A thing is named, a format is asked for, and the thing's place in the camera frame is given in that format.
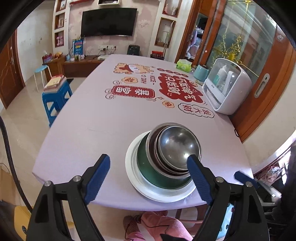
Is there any teal cup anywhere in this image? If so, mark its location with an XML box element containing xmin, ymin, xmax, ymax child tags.
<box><xmin>193</xmin><ymin>65</ymin><xmax>209</xmax><ymax>82</ymax></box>

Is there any pink steel bowl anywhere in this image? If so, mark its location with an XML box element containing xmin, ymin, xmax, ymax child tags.
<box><xmin>146</xmin><ymin>123</ymin><xmax>189</xmax><ymax>177</ymax></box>

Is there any white paper plate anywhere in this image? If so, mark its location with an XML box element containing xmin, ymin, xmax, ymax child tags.
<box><xmin>125</xmin><ymin>131</ymin><xmax>196</xmax><ymax>203</ymax></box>

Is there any large steel bowl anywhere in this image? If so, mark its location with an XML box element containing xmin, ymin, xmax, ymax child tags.
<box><xmin>145</xmin><ymin>123</ymin><xmax>202</xmax><ymax>180</ymax></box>

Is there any black cable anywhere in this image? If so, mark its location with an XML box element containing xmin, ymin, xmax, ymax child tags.
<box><xmin>0</xmin><ymin>115</ymin><xmax>33</xmax><ymax>212</ymax></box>

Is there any small steel bowl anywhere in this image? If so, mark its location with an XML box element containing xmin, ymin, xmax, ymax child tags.
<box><xmin>157</xmin><ymin>126</ymin><xmax>202</xmax><ymax>172</ymax></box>

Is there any green plate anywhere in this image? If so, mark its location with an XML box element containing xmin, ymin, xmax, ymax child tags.
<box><xmin>137</xmin><ymin>133</ymin><xmax>192</xmax><ymax>189</ymax></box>

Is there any green tissue pack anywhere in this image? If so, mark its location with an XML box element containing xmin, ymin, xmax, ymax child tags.
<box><xmin>176</xmin><ymin>59</ymin><xmax>192</xmax><ymax>73</ymax></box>

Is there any blue plastic stool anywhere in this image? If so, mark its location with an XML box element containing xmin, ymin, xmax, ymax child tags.
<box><xmin>42</xmin><ymin>80</ymin><xmax>73</xmax><ymax>127</ymax></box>

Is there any black television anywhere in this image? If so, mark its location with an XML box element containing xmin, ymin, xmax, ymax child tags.
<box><xmin>81</xmin><ymin>8</ymin><xmax>137</xmax><ymax>38</ymax></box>

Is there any white bottle sterilizer cabinet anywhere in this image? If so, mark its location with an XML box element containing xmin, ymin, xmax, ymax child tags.
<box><xmin>202</xmin><ymin>58</ymin><xmax>252</xmax><ymax>115</ymax></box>

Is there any black air fryer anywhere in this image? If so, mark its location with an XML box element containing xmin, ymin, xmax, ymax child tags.
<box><xmin>127</xmin><ymin>45</ymin><xmax>140</xmax><ymax>56</ymax></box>

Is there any wooden tv cabinet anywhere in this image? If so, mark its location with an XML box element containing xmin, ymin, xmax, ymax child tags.
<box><xmin>47</xmin><ymin>55</ymin><xmax>103</xmax><ymax>78</ymax></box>

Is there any stack of books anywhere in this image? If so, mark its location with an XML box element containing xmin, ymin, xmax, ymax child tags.
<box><xmin>43</xmin><ymin>74</ymin><xmax>67</xmax><ymax>92</ymax></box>

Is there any printed pink tablecloth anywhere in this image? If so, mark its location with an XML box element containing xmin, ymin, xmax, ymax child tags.
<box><xmin>33</xmin><ymin>54</ymin><xmax>252</xmax><ymax>211</ymax></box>

